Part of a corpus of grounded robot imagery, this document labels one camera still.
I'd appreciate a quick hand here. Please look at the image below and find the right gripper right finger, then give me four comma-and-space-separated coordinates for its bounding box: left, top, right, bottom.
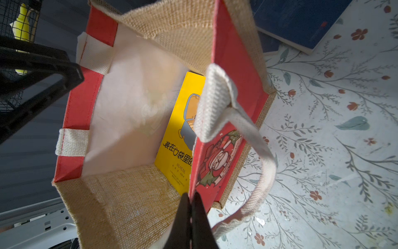
191, 192, 219, 249

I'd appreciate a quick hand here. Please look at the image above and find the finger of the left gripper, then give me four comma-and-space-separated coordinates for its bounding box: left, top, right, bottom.
1, 36, 85, 143

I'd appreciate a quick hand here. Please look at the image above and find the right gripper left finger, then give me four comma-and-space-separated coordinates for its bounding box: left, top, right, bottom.
163, 193, 191, 249

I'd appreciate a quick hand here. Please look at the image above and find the yellow cartoon cover book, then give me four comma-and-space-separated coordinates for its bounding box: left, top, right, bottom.
154, 72, 205, 195

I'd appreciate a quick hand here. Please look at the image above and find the jute canvas bag red trim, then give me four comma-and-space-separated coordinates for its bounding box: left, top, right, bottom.
53, 1, 277, 249

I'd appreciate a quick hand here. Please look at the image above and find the blue book yellow label back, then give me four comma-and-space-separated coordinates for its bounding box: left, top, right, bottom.
250, 0, 351, 55

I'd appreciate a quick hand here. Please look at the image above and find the yellow pen in basket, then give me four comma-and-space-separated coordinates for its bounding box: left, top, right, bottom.
10, 2, 39, 75

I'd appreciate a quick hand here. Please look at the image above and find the blue book back left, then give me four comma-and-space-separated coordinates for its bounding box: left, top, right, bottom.
258, 31, 281, 55

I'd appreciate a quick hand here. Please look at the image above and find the black wire side basket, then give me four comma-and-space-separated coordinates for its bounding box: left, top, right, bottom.
0, 0, 42, 113

